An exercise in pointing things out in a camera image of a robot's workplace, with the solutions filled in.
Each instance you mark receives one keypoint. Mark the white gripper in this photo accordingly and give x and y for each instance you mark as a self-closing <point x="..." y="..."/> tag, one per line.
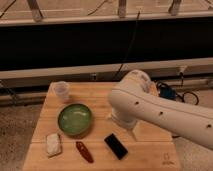
<point x="124" y="121"/>

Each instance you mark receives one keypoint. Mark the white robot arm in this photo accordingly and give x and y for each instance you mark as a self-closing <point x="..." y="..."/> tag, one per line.
<point x="131" y="101"/>

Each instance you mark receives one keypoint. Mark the black smartphone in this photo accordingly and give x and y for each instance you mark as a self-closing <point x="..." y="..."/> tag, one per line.
<point x="116" y="146"/>

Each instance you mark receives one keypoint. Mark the red chili pepper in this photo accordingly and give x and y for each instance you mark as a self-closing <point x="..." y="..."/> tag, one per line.
<point x="84" y="151"/>

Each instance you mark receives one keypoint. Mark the wooden cutting board table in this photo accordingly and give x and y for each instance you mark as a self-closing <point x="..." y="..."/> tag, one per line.
<point x="154" y="150"/>

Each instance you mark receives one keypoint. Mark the green ceramic bowl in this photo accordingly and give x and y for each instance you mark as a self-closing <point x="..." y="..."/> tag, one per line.
<point x="75" y="119"/>

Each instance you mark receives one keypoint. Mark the white sponge block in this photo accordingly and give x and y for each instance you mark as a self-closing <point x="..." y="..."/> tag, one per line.
<point x="53" y="144"/>

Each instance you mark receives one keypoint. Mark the clear plastic cup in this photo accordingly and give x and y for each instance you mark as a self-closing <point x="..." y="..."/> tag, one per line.
<point x="61" y="90"/>

